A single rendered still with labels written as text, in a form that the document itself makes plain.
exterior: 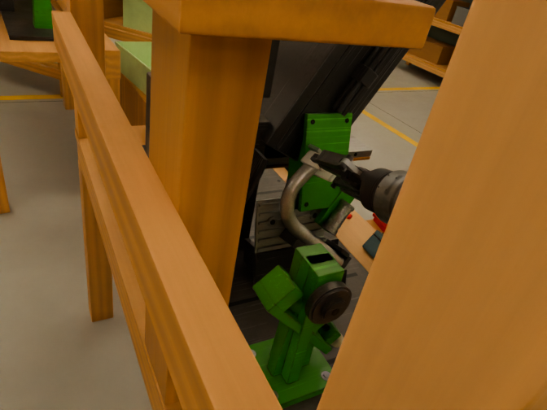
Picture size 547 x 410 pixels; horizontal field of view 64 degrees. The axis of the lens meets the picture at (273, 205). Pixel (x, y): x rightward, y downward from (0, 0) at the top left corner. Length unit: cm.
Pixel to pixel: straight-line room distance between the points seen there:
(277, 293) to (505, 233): 51
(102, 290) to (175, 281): 158
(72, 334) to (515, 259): 200
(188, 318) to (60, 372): 160
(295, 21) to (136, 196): 29
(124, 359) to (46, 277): 62
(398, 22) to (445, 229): 29
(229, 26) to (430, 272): 24
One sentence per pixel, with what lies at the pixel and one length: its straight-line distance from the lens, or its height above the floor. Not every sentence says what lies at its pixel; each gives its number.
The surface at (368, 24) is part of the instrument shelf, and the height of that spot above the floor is 152.
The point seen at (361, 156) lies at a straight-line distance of 118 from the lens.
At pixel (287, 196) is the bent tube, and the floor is 113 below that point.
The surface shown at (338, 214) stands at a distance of 98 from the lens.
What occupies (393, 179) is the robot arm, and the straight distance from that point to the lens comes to 69.
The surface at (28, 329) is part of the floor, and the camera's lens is 216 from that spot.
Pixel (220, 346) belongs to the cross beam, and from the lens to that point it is 39.
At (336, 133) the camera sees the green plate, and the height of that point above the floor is 123.
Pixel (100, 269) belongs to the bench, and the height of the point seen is 30.
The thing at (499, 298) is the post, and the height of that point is 148.
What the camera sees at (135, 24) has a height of 76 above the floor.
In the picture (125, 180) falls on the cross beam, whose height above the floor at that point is 128.
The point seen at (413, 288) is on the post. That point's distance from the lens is 21.
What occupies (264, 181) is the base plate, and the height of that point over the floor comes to 90.
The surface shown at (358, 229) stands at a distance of 127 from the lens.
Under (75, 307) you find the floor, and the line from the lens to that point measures 221.
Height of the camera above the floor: 158
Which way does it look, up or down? 32 degrees down
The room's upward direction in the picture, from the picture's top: 12 degrees clockwise
